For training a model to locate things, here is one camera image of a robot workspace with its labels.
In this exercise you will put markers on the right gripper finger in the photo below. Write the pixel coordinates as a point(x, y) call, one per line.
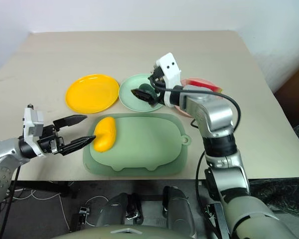
point(148, 101)
point(142, 93)

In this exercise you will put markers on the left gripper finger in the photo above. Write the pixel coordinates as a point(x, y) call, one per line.
point(77, 145)
point(71, 120)

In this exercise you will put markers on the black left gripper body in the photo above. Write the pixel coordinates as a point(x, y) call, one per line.
point(48, 140)

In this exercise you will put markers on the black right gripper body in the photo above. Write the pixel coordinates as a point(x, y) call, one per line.
point(157, 77)

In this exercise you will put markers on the dark green toy vegetable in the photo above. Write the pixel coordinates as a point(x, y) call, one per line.
point(147, 87)

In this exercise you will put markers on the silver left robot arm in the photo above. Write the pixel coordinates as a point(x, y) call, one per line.
point(5, 159)

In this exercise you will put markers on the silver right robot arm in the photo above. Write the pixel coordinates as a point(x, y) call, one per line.
point(214, 114)

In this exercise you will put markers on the light green plate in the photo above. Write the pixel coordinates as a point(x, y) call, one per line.
point(129, 97)

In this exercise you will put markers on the yellow plate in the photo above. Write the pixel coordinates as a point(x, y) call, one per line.
point(92, 93)

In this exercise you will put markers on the pink plate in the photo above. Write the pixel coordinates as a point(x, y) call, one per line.
point(183, 111)

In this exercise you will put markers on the yellow mango toy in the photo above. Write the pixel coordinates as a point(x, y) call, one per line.
point(105, 134)

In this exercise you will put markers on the light green silicone tray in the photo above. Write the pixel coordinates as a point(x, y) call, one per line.
point(144, 139)

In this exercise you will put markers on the red watermelon slice toy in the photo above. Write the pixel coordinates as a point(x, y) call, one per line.
point(196, 83)

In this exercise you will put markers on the dark grey rounded shape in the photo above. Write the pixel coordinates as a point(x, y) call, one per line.
point(114, 209)
point(179, 209)

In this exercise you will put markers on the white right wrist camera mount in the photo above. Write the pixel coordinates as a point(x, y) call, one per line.
point(170, 68)

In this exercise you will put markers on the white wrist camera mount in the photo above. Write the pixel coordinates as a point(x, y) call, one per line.
point(170, 68)
point(28, 124)

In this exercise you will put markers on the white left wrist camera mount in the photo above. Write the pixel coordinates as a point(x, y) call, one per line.
point(28, 124)

